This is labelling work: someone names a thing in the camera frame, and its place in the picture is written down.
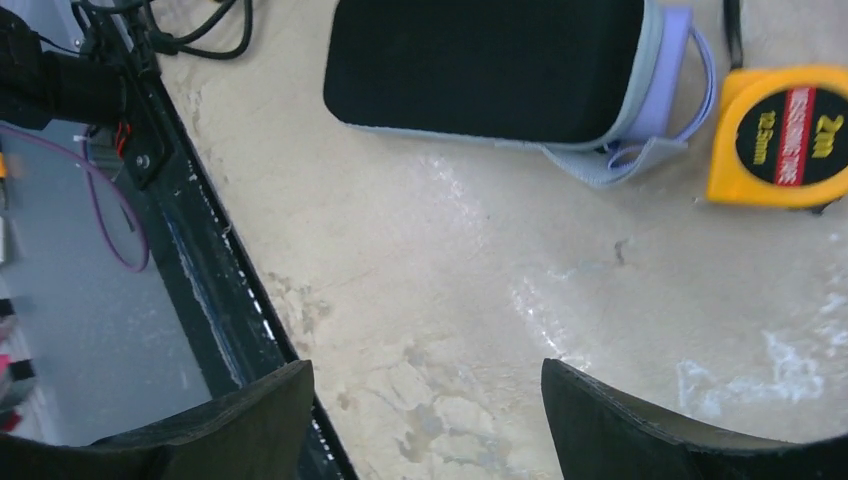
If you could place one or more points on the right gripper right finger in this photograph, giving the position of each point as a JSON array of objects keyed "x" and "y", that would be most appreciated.
[{"x": 600, "y": 432}]

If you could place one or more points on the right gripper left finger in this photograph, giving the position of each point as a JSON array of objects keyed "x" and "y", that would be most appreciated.
[{"x": 253, "y": 433}]

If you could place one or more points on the black grey umbrella case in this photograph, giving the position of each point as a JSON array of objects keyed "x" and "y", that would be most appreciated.
[{"x": 605, "y": 89}]

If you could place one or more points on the yellow tape measure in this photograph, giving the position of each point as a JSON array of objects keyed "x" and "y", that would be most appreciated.
[{"x": 781, "y": 138}]

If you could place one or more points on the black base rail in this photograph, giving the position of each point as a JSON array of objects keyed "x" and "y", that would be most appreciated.
[{"x": 225, "y": 313}]

